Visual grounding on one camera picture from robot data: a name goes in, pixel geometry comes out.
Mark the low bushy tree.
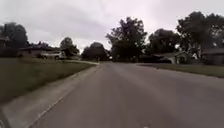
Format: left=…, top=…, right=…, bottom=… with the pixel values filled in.
left=80, top=41, right=110, bottom=63

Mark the narrow pale driveway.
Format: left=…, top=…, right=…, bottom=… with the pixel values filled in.
left=64, top=59, right=101, bottom=66

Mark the big dark tree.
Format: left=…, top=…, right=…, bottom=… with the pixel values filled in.
left=105, top=16, right=148, bottom=63

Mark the grey asphalt road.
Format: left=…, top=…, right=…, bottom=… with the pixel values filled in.
left=28, top=62, right=224, bottom=128

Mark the small round tree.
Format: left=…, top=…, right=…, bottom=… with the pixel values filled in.
left=59, top=36, right=81, bottom=58

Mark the broad dark tree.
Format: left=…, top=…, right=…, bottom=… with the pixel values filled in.
left=145, top=28, right=182, bottom=56

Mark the pale low house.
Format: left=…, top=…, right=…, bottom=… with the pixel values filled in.
left=139, top=50, right=192, bottom=65

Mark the long grass lawn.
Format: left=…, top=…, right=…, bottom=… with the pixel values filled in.
left=0, top=57, right=97, bottom=105

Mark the low brown house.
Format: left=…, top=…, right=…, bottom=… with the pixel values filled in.
left=16, top=45, right=57, bottom=60

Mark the long grass verge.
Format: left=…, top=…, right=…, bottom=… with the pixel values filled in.
left=139, top=62, right=224, bottom=80

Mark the pale concrete kerb strip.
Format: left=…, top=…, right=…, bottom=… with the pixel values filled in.
left=0, top=63, right=103, bottom=128

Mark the tall leafy tree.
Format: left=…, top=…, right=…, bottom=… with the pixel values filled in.
left=176, top=10, right=224, bottom=56

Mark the low dark house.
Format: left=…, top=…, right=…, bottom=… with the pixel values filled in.
left=200, top=47, right=224, bottom=66

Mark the round dark tree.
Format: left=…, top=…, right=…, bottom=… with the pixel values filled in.
left=0, top=22, right=30, bottom=50

